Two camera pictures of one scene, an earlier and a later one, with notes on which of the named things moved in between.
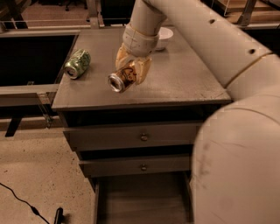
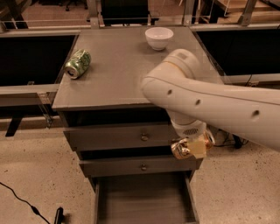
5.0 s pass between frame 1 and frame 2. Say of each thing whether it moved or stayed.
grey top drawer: stayed
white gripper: moved
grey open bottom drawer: stayed
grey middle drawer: stayed
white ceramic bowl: stayed
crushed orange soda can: moved
